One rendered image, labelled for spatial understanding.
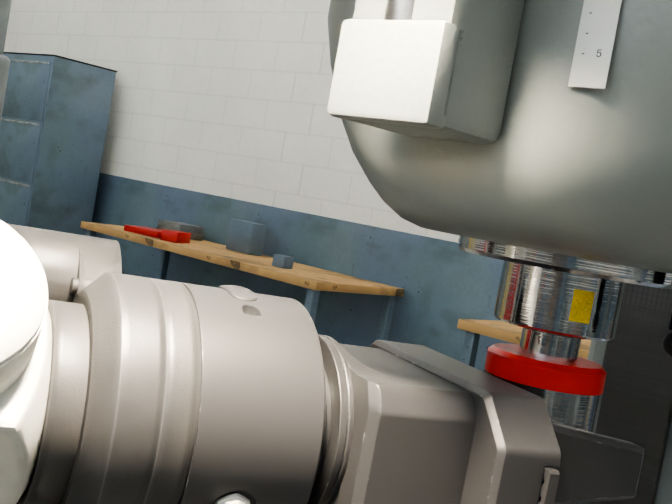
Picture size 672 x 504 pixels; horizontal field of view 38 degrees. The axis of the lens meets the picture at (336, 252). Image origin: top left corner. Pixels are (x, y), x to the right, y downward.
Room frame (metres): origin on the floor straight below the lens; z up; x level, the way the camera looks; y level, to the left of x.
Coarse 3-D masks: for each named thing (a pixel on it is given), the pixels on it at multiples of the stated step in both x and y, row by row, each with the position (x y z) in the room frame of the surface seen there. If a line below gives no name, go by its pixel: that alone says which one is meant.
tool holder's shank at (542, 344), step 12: (528, 336) 0.38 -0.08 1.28; (540, 336) 0.37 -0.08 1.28; (552, 336) 0.37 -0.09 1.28; (564, 336) 0.37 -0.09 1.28; (528, 348) 0.38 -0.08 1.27; (540, 348) 0.37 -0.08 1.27; (552, 348) 0.37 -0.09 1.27; (564, 348) 0.37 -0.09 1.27; (576, 348) 0.38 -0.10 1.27; (564, 360) 0.37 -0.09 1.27
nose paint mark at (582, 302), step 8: (576, 296) 0.36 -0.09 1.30; (584, 296) 0.36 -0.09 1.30; (592, 296) 0.36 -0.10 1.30; (576, 304) 0.36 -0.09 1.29; (584, 304) 0.36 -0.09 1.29; (592, 304) 0.36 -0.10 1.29; (576, 312) 0.36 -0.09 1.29; (584, 312) 0.36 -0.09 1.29; (576, 320) 0.36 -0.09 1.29; (584, 320) 0.36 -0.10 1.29
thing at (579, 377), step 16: (496, 352) 0.38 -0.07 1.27; (512, 352) 0.37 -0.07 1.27; (496, 368) 0.37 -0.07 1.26; (512, 368) 0.37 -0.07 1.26; (528, 368) 0.36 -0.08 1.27; (544, 368) 0.36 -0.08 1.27; (560, 368) 0.36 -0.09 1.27; (576, 368) 0.36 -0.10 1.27; (592, 368) 0.37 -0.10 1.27; (528, 384) 0.36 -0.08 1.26; (544, 384) 0.36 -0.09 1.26; (560, 384) 0.36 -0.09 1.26; (576, 384) 0.36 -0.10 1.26; (592, 384) 0.37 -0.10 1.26
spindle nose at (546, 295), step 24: (504, 264) 0.38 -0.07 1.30; (504, 288) 0.38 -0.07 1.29; (528, 288) 0.37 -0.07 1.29; (552, 288) 0.36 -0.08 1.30; (576, 288) 0.36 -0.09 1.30; (600, 288) 0.36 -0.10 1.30; (504, 312) 0.37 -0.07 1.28; (528, 312) 0.37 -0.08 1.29; (552, 312) 0.36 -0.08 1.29; (600, 312) 0.36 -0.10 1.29; (576, 336) 0.36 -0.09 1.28; (600, 336) 0.37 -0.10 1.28
